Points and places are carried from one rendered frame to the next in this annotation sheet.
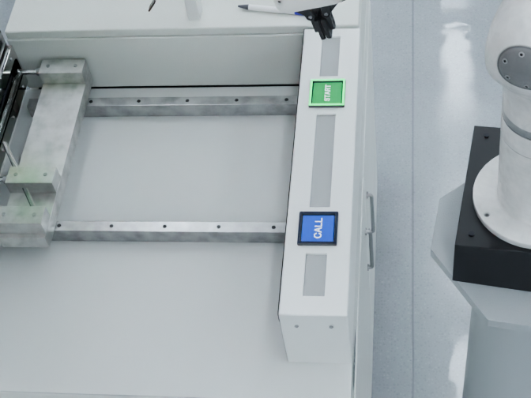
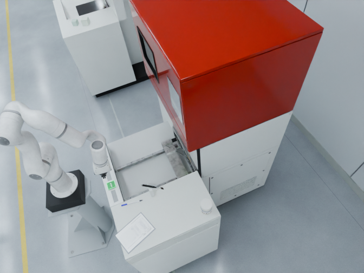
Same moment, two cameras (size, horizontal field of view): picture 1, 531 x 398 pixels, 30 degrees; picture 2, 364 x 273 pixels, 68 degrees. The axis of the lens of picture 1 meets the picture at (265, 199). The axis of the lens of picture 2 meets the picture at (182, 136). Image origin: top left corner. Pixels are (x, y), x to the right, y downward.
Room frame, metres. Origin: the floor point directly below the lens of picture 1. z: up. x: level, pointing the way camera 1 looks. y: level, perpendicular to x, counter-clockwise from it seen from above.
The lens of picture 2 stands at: (2.06, -0.10, 2.62)
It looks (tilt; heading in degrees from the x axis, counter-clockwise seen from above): 55 degrees down; 150
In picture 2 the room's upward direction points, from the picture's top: 8 degrees counter-clockwise
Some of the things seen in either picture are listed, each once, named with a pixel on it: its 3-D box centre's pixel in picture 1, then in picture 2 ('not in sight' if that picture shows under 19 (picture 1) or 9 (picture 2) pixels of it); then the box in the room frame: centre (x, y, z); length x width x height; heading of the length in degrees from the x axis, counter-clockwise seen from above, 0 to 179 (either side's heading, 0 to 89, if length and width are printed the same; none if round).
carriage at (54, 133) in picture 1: (48, 154); (175, 160); (1.13, 0.35, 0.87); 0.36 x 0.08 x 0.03; 166
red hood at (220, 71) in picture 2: not in sight; (213, 56); (1.03, 0.81, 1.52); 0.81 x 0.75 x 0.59; 166
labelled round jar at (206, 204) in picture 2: not in sight; (206, 206); (1.60, 0.27, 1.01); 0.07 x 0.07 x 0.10
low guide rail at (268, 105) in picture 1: (164, 106); (160, 186); (1.22, 0.15, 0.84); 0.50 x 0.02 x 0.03; 76
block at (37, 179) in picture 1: (32, 179); (170, 150); (1.06, 0.37, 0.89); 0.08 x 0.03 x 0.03; 76
